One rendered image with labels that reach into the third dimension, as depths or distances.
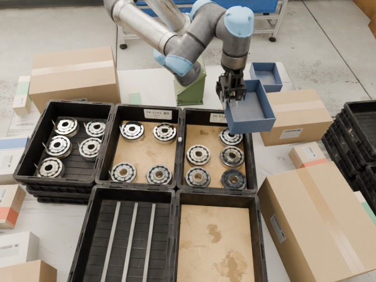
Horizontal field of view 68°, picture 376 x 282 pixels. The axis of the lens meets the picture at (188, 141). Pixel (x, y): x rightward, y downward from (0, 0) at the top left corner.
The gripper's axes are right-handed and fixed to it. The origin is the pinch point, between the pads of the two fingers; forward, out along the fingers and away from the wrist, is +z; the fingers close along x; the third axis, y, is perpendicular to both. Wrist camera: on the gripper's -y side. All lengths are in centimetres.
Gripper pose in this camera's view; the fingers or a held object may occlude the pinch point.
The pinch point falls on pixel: (226, 103)
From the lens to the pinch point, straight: 101.4
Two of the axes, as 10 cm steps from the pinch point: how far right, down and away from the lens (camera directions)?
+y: 1.1, 8.1, -5.8
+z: 0.3, 5.8, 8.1
